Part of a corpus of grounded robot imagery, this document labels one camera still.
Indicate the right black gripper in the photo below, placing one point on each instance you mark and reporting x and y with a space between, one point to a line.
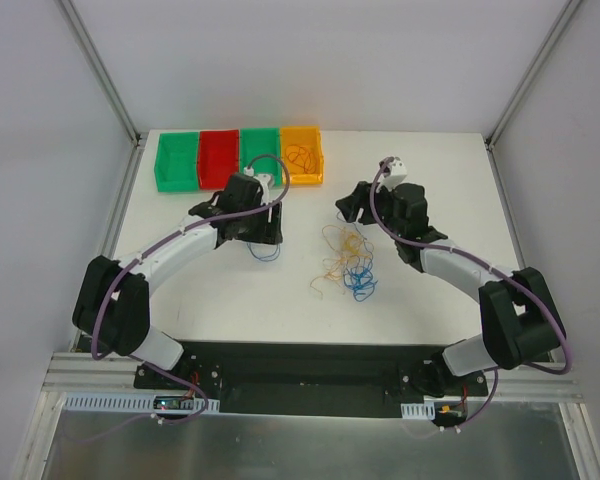
362 201

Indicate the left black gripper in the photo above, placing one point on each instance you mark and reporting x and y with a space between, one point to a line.
268 225

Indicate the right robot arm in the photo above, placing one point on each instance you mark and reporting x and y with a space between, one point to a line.
519 319

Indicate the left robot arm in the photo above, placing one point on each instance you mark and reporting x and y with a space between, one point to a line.
113 304

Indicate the red bin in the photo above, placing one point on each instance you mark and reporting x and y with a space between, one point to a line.
218 158

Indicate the green bin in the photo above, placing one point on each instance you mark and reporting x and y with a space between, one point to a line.
175 167
255 142

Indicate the far left green bin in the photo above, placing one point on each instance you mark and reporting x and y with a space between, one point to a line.
175 167

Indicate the orange bin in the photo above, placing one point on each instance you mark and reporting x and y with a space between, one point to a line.
301 150

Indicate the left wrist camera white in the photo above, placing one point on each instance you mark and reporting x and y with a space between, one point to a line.
265 180

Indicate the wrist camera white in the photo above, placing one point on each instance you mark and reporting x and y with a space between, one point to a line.
393 172
265 180

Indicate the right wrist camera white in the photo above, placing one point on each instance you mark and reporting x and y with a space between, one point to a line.
393 172

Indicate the left aluminium frame post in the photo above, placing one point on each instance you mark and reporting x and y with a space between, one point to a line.
89 50

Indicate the aluminium frame post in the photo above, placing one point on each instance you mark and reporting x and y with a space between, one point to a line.
89 50
556 32

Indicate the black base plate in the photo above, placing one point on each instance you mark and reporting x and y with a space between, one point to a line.
360 381

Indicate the right white cable duct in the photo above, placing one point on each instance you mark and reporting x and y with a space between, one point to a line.
418 411

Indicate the white cable duct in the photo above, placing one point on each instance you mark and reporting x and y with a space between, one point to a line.
418 411
139 404

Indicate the left white cable duct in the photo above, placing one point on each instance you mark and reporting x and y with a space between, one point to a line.
139 404

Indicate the right aluminium frame post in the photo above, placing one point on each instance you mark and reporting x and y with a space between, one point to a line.
556 32

